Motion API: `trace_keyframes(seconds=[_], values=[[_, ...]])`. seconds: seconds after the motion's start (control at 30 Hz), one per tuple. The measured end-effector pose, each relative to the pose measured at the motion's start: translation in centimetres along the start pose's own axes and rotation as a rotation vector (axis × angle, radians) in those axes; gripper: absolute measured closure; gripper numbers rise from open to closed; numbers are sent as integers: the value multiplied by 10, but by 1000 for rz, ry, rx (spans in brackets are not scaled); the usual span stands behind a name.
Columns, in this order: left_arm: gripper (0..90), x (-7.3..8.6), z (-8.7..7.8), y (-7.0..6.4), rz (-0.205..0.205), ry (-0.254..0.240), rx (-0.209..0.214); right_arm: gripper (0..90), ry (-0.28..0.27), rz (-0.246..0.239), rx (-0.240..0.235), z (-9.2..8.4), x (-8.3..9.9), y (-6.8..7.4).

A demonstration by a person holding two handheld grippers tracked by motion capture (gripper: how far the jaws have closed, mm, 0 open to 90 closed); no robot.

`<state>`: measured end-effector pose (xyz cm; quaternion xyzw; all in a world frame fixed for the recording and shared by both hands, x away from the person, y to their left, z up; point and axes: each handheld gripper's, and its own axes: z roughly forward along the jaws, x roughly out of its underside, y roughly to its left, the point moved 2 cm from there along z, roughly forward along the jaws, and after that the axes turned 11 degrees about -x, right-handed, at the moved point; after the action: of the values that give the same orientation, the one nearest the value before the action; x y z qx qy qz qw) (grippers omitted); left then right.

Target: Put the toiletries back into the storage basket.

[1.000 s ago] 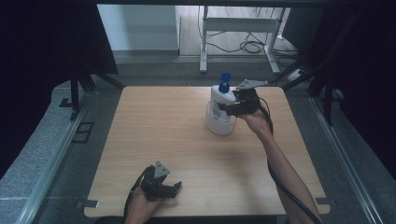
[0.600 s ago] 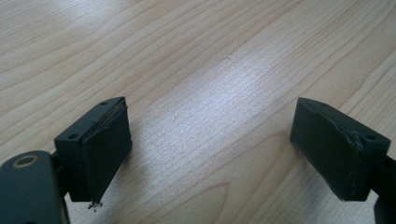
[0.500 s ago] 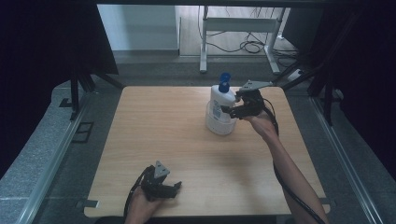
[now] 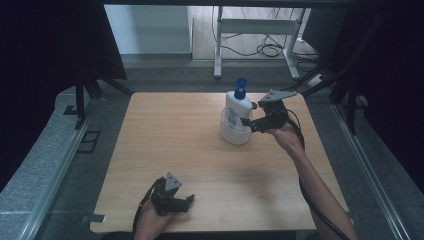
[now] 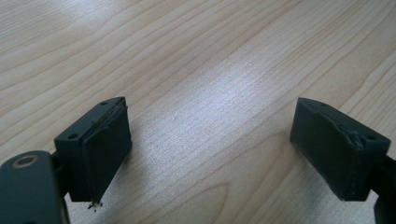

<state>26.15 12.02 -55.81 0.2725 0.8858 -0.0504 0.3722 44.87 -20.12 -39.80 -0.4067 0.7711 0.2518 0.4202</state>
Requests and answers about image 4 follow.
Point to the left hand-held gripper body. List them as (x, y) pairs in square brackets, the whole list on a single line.
[(166, 198)]

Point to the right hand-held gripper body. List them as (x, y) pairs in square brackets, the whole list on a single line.
[(273, 113)]

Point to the white pump bottle blue nozzle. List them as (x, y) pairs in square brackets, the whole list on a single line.
[(235, 113)]

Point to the person's right hand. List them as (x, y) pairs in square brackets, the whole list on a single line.
[(286, 138)]

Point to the person's left hand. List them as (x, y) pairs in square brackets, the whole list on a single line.
[(151, 223)]

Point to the white power strip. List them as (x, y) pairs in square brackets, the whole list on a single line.
[(315, 80)]

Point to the black metal stand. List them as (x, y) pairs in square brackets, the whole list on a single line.
[(350, 100), (85, 96)]

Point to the dark curtain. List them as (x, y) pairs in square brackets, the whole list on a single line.
[(386, 66), (50, 66)]

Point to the white metal desk frame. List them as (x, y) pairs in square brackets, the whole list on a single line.
[(253, 26)]

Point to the aluminium rail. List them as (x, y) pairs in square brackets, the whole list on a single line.
[(370, 173), (56, 176)]

